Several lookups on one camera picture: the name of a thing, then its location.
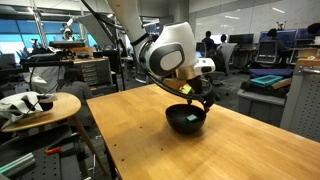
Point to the orange handled tool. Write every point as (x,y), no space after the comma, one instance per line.
(52,151)

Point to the black bowl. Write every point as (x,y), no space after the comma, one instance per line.
(176,118)

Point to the photo softbox light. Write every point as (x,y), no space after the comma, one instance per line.
(102,33)

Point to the grey drawer cabinet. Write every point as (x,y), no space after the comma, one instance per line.
(94,72)

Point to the perforated grey metal cabinet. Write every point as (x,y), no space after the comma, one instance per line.
(302,106)

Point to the aluminium extrusion bar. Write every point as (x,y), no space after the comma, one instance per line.
(17,165)

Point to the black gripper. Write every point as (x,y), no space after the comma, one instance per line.
(202,90)

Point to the computer monitor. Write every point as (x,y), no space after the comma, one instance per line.
(241,39)

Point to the green block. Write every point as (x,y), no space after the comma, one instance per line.
(191,117)

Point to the person in dark shirt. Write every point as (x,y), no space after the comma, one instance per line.
(210,44)

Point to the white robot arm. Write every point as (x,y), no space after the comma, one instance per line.
(171,60)

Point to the crouching person grey shirt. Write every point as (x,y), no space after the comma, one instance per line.
(72,84)

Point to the teal tray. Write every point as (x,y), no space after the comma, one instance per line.
(265,81)

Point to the grey storage bin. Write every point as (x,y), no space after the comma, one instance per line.
(268,109)

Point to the grey office chair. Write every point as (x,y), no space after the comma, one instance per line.
(221,57)

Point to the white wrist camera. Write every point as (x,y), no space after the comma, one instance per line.
(204,66)

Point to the round wooden side table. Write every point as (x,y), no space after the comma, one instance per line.
(66,106)

